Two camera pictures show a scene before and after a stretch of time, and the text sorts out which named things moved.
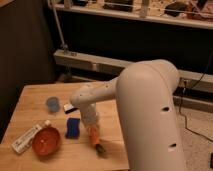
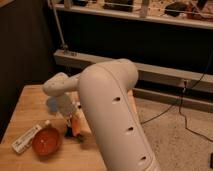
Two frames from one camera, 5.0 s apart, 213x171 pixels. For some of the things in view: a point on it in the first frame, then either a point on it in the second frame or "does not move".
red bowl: [46, 141] does not move
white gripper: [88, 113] → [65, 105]
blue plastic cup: [53, 104] does not move
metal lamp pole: [63, 46] does not move
